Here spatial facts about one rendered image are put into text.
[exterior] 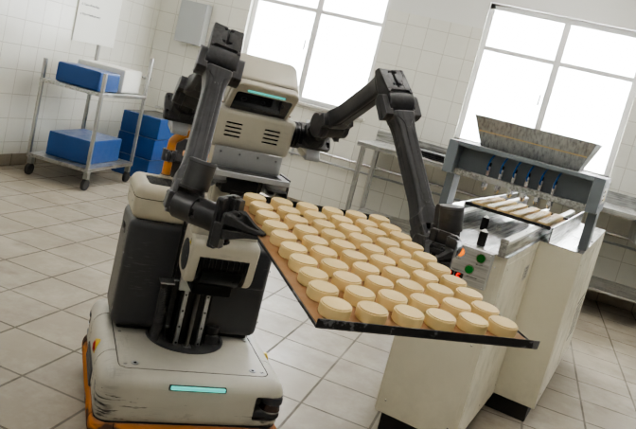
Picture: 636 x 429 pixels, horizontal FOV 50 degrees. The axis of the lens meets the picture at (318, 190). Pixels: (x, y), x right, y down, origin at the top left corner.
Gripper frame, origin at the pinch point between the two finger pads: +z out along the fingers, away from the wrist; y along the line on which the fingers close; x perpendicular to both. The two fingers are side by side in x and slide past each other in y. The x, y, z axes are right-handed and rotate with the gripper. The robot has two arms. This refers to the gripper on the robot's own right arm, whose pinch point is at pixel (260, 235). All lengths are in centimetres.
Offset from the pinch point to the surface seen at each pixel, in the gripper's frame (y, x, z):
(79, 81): -36, 309, -338
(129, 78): -28, 358, -331
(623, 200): -24, 536, 68
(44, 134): -97, 341, -397
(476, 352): -57, 139, 30
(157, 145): -88, 414, -330
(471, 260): -24, 138, 19
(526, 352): -73, 207, 45
